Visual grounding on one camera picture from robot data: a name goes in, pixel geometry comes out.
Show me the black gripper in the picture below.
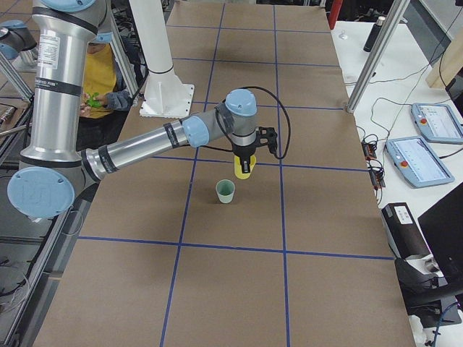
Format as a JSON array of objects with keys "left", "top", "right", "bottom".
[{"left": 232, "top": 143, "right": 255, "bottom": 173}]

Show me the yellow plastic cup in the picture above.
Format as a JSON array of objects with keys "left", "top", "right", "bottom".
[{"left": 234, "top": 155, "right": 257, "bottom": 180}]

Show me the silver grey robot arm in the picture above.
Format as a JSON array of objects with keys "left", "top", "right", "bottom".
[
  {"left": 7, "top": 1, "right": 258, "bottom": 218},
  {"left": 1, "top": 20, "right": 38, "bottom": 65}
]

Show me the light green plastic cup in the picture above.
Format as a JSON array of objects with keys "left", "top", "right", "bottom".
[{"left": 216, "top": 179, "right": 235, "bottom": 204}]

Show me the person in yellow shirt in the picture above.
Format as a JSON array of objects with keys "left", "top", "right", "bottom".
[{"left": 76, "top": 43, "right": 132, "bottom": 152}]

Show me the lower teach pendant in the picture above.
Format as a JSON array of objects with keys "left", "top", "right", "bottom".
[{"left": 386, "top": 136, "right": 454, "bottom": 188}]

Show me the teach pendant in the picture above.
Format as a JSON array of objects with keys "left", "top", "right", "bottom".
[
  {"left": 386, "top": 136, "right": 454, "bottom": 188},
  {"left": 411, "top": 103, "right": 462, "bottom": 145}
]

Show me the black box with label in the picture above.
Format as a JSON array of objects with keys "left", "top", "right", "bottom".
[{"left": 381, "top": 202, "right": 430, "bottom": 260}]

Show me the black bottle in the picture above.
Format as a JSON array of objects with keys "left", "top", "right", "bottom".
[{"left": 363, "top": 16, "right": 386, "bottom": 52}]

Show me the upper teach pendant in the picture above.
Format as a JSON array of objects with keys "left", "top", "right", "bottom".
[{"left": 411, "top": 103, "right": 462, "bottom": 145}]

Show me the black monitor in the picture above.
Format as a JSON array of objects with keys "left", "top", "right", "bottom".
[{"left": 418, "top": 184, "right": 463, "bottom": 282}]

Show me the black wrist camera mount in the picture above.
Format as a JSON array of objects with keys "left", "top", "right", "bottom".
[{"left": 255, "top": 127, "right": 278, "bottom": 157}]

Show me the white pedestal base plate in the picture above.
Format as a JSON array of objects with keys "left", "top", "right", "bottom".
[{"left": 140, "top": 82, "right": 195, "bottom": 119}]

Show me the white pedestal column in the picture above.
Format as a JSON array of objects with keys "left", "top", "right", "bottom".
[{"left": 129, "top": 0, "right": 173, "bottom": 74}]

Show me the aluminium profile post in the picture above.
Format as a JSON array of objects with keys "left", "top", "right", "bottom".
[{"left": 346, "top": 0, "right": 410, "bottom": 113}]

